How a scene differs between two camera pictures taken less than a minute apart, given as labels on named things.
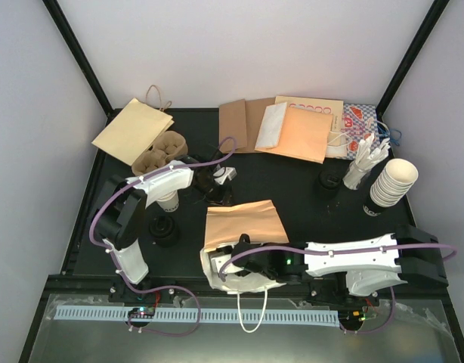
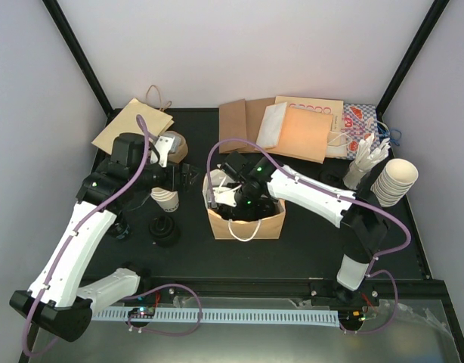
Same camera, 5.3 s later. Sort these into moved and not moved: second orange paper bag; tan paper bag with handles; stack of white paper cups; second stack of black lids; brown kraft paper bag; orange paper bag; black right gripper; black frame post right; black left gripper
Moved: black left gripper; black right gripper; orange paper bag
Not moved: second stack of black lids; tan paper bag with handles; stack of white paper cups; brown kraft paper bag; second orange paper bag; black frame post right
